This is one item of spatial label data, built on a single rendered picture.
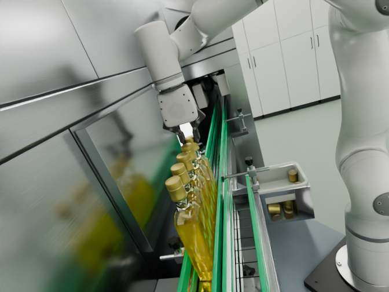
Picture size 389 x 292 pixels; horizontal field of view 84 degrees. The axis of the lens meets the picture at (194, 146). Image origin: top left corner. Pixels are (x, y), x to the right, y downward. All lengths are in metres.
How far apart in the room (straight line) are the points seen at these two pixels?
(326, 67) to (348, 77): 4.03
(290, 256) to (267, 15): 3.84
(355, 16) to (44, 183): 0.57
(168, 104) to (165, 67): 0.10
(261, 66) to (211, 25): 3.80
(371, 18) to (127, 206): 0.57
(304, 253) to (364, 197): 0.46
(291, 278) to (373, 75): 0.69
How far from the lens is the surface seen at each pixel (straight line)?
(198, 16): 0.55
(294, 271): 0.97
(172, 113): 0.62
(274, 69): 4.37
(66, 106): 0.47
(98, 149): 0.48
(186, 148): 0.59
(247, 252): 0.65
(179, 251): 0.58
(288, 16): 4.39
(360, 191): 0.62
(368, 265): 0.86
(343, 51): 0.61
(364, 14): 0.49
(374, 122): 0.60
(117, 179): 0.51
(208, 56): 1.52
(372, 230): 0.76
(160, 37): 0.59
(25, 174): 0.41
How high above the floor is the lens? 1.54
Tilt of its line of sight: 21 degrees down
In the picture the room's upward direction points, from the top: 20 degrees counter-clockwise
